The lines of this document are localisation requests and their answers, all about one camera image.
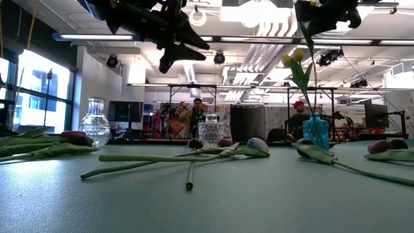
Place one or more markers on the white artificial tulip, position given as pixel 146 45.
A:
pixel 258 144

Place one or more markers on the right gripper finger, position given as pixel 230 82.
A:
pixel 302 13
pixel 318 27

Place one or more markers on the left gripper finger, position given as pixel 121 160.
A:
pixel 191 35
pixel 181 55

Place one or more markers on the blue glass vase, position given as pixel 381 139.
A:
pixel 316 131

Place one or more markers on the person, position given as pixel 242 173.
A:
pixel 299 121
pixel 197 118

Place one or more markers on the small clear glass vase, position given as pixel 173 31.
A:
pixel 211 131

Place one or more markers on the colourful patterned cloth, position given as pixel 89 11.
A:
pixel 171 126

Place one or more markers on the large round clear glass vase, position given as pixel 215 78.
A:
pixel 94 129

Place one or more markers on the black computer monitor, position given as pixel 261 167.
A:
pixel 376 115
pixel 125 111

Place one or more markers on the green table mat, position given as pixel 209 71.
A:
pixel 207 207

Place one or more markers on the black partition panel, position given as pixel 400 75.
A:
pixel 247 123

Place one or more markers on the large window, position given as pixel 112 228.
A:
pixel 42 97

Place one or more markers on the ceiling light strip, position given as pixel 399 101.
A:
pixel 97 37

